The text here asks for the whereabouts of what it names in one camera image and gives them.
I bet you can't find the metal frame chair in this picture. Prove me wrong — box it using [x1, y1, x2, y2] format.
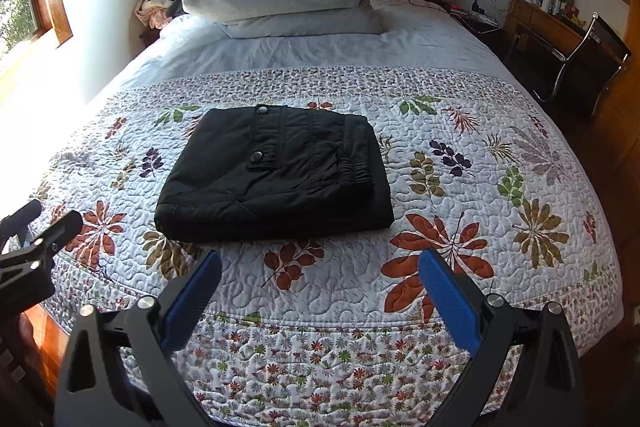
[504, 13, 632, 118]

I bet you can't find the wooden desk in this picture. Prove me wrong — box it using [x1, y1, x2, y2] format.
[502, 0, 640, 138]

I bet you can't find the floral quilt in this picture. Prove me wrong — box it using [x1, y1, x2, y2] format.
[30, 66, 623, 427]

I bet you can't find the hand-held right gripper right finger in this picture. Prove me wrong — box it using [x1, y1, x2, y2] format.
[417, 248, 586, 427]

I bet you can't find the light blue bed sheet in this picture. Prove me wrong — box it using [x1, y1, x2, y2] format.
[102, 0, 506, 108]

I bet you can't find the black jacket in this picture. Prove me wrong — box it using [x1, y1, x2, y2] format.
[155, 104, 396, 244]

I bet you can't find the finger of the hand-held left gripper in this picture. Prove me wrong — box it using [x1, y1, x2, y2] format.
[0, 209, 83, 279]
[0, 199, 43, 240]

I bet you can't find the white pillow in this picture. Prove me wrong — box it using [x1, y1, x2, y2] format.
[222, 2, 385, 40]

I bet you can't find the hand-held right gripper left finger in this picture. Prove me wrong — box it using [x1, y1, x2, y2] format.
[52, 249, 223, 427]

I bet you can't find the wooden framed window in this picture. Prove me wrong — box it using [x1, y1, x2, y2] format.
[0, 0, 74, 78]

